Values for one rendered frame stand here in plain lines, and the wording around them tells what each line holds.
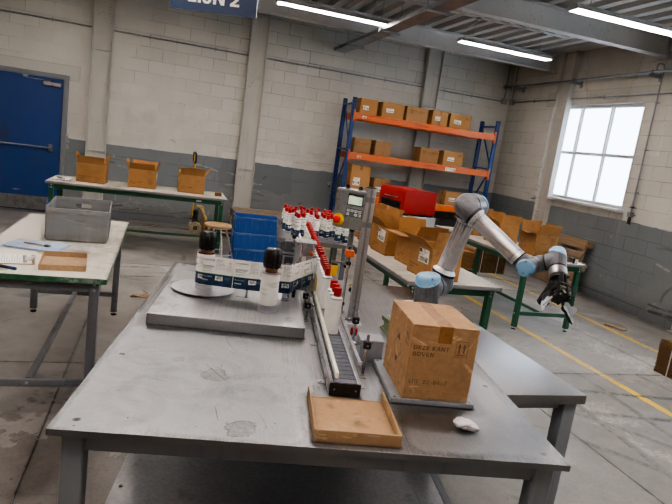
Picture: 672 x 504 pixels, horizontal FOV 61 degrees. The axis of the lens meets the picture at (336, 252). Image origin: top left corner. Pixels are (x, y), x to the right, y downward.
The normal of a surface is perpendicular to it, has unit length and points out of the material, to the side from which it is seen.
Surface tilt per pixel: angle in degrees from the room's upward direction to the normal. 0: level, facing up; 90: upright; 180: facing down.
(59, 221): 90
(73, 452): 90
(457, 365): 90
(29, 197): 90
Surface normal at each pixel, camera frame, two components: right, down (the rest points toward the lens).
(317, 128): 0.28, 0.21
